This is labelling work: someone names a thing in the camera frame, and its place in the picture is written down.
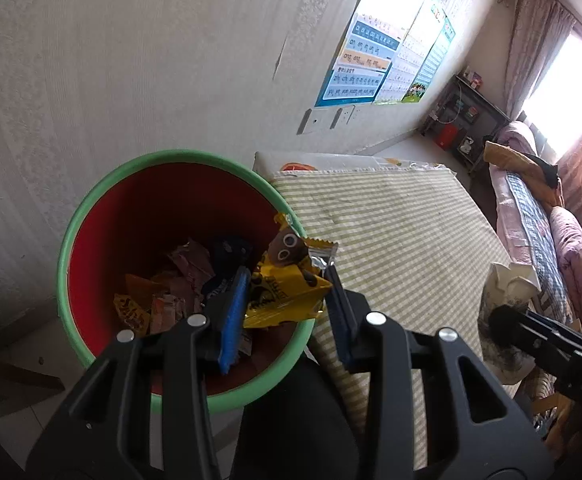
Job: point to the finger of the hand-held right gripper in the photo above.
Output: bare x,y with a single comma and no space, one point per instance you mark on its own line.
506,322

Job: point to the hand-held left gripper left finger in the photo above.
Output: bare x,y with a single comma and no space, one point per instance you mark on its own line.
233,320

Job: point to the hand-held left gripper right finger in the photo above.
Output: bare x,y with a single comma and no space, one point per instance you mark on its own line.
338,320

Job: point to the white carton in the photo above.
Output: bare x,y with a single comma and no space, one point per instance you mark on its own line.
508,285

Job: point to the yellow snack wrapper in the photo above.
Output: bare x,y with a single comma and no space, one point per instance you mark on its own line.
131,310
281,290

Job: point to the white pink striped packet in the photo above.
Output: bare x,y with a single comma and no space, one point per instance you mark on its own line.
167,312

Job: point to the pale pink foil bag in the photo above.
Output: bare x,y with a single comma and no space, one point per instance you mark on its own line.
191,260

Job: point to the red bin with green rim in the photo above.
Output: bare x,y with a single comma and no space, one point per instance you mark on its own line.
136,210

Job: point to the pink floral quilt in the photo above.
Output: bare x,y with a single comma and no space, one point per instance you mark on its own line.
576,270

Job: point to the checked bed blanket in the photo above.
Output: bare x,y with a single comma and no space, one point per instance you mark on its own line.
533,220

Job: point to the pink bed sheet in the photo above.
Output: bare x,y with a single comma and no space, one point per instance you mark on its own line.
502,200

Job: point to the black cloth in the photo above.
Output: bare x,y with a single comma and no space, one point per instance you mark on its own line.
546,170

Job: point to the brown cloth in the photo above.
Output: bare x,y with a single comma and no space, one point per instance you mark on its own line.
513,160

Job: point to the folded pink quilt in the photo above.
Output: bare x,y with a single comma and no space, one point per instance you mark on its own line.
516,135

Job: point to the red box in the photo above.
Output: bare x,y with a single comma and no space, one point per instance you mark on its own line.
446,136

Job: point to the dark shelf unit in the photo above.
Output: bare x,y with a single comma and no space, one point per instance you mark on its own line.
486,110

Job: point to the bright window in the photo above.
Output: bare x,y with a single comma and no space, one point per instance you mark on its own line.
576,90

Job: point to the pale pink curtain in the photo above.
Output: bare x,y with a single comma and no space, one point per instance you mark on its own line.
536,45

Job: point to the wall socket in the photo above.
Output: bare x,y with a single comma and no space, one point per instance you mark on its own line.
312,121
343,115

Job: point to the blue alphabet wall poster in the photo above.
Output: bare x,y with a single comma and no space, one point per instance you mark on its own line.
361,67

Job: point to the white wall poster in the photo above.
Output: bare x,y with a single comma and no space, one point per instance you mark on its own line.
411,65

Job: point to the green bordered wall poster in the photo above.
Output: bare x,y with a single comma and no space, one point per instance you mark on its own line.
436,57

